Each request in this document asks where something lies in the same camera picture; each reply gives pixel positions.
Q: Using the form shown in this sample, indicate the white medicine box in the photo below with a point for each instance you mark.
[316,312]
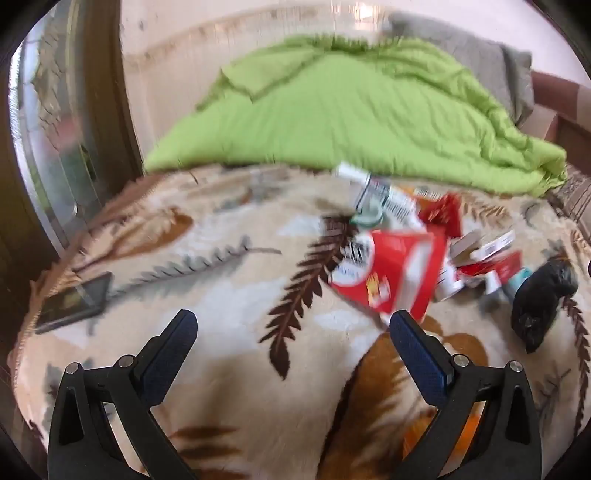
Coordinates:
[392,198]

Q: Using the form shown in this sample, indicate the black plastic bag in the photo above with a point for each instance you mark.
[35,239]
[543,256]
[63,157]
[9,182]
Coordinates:
[542,300]

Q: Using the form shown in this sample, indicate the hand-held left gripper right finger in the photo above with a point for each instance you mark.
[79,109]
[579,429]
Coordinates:
[420,360]

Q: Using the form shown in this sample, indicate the orange box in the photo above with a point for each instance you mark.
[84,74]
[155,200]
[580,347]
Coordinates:
[422,191]

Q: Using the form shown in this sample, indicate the wooden door with glass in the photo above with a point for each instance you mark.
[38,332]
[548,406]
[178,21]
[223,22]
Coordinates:
[60,138]

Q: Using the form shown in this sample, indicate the green quilt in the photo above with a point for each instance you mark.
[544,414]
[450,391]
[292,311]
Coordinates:
[351,106]

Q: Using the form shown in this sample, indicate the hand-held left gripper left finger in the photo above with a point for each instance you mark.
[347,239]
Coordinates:
[166,364]

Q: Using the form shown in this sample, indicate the striped pillow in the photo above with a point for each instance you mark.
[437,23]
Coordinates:
[575,194]

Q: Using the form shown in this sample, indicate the white blue printed box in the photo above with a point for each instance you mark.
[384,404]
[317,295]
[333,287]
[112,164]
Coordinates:
[485,247]

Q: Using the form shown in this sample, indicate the red foil cigarette pack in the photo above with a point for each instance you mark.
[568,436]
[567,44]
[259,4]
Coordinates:
[496,272]

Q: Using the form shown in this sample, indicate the leaf printed blanket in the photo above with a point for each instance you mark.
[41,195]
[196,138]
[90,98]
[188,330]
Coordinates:
[207,286]

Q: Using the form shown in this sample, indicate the black phone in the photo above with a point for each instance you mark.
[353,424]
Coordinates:
[74,302]

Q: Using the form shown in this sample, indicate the grey quilted pillow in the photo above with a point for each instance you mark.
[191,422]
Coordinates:
[480,60]

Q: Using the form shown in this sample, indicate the red white paper package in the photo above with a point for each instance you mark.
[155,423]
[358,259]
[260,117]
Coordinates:
[397,272]

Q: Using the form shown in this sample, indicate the red wrapper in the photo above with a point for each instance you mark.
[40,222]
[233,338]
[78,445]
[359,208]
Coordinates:
[443,212]

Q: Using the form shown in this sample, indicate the brown upholstered headboard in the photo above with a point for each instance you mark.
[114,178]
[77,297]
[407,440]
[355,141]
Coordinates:
[565,110]

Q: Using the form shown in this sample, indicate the teal round item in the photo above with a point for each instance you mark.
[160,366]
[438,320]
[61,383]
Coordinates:
[367,218]

